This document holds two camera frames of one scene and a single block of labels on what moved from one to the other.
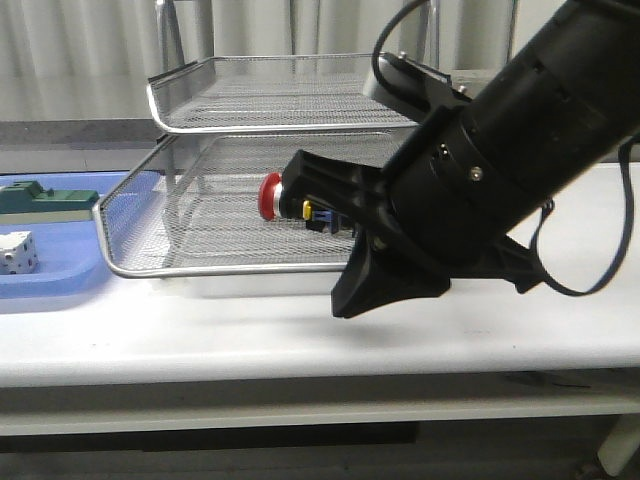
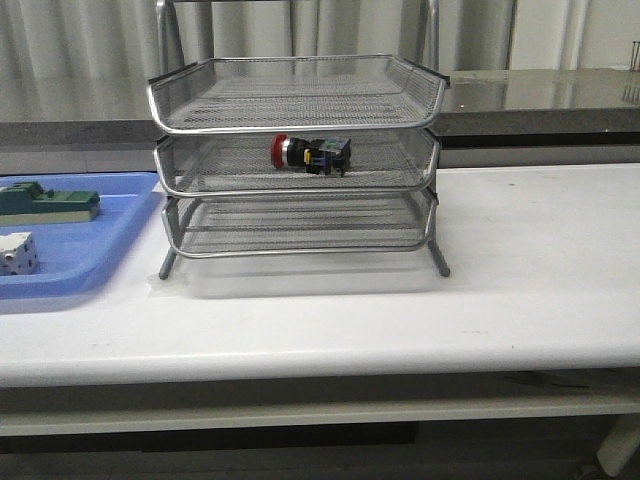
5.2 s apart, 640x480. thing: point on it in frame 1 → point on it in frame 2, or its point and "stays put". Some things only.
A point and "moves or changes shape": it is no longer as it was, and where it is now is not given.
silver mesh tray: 269,93 stays put
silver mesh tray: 187,204 moves or changes shape
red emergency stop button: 270,203 → 327,155
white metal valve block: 18,253 stays put
